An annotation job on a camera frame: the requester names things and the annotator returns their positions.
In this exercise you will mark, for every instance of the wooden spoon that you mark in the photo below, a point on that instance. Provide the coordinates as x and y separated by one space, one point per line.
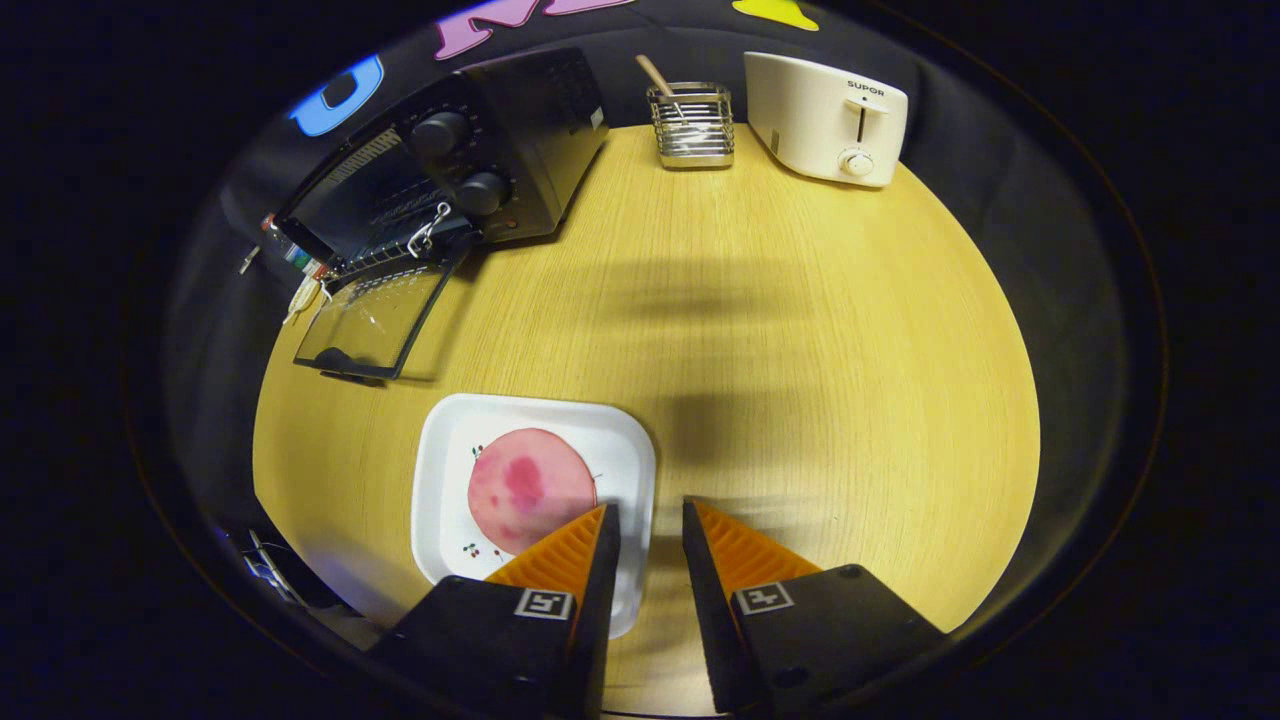
655 75

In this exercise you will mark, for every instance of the white bread toaster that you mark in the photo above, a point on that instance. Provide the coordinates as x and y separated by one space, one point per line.
815 110

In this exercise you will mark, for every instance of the white square plate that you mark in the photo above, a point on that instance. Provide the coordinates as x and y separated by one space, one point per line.
440 470

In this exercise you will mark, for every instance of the round pink ham slice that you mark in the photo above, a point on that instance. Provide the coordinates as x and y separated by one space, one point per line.
525 485

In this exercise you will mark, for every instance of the black toaster oven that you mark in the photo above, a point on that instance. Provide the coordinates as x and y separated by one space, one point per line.
540 130

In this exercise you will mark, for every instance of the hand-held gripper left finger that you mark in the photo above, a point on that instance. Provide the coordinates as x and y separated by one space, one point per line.
598 600

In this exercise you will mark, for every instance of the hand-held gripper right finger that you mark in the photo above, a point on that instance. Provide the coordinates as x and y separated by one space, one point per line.
705 610

